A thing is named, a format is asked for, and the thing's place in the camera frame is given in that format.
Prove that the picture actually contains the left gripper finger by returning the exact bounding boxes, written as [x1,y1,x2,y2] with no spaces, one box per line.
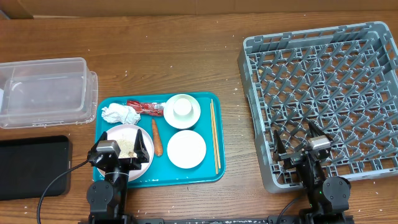
[134,129,150,163]
[94,131,108,149]

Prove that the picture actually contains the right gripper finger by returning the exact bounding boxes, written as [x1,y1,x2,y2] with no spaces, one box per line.
[308,121,324,138]
[274,129,286,156]

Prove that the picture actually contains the rice and peanut scraps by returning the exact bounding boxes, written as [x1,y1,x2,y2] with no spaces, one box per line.
[116,139,136,159]

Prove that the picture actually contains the large pink plate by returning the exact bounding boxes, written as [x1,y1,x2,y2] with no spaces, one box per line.
[107,124,154,182]

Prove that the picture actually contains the orange carrot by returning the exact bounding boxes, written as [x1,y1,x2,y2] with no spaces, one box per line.
[152,119,163,157]

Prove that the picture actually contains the white napkin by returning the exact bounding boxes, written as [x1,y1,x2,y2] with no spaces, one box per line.
[101,103,141,124]

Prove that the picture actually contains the red snack wrapper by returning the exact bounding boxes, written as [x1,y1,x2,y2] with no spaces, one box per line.
[126,100,165,116]

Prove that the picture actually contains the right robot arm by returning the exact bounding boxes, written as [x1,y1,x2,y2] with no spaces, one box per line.
[274,121,354,224]

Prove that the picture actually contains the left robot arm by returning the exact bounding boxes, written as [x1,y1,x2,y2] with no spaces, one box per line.
[86,130,150,224]

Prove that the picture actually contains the grey dishwasher rack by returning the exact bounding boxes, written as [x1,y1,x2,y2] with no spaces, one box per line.
[238,21,397,193]

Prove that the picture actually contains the black waste tray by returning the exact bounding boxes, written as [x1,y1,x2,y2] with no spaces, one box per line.
[1,135,72,200]

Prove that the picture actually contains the teal plastic tray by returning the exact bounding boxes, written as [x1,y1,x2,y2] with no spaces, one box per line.
[93,91,226,190]

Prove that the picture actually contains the small white plate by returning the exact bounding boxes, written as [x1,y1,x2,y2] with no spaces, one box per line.
[167,130,206,169]

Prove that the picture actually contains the pale green bowl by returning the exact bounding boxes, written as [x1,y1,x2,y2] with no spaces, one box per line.
[164,94,201,129]

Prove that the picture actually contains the white upturned cup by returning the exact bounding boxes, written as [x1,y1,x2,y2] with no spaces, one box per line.
[174,98,192,117]

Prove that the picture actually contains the clear plastic bin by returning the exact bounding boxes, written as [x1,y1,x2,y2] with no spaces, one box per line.
[1,57,98,129]

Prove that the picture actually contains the left wooden chopstick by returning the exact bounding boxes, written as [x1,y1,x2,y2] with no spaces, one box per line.
[210,100,219,175]

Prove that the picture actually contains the wooden chopstick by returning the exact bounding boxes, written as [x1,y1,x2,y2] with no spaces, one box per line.
[213,102,221,172]
[210,100,219,175]

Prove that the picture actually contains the right wooden chopstick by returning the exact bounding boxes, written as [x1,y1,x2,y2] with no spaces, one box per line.
[213,102,221,172]

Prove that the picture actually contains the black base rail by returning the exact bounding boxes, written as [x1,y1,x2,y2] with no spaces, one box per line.
[136,215,278,224]

